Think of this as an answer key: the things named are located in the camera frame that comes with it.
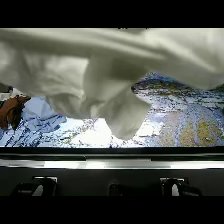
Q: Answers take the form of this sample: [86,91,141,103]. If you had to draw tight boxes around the white shirt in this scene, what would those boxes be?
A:
[0,27,224,141]

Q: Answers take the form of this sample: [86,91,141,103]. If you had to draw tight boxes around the brown garment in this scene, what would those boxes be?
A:
[0,94,32,131]

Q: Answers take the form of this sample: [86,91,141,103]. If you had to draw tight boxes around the silver frame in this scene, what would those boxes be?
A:
[0,157,224,197]

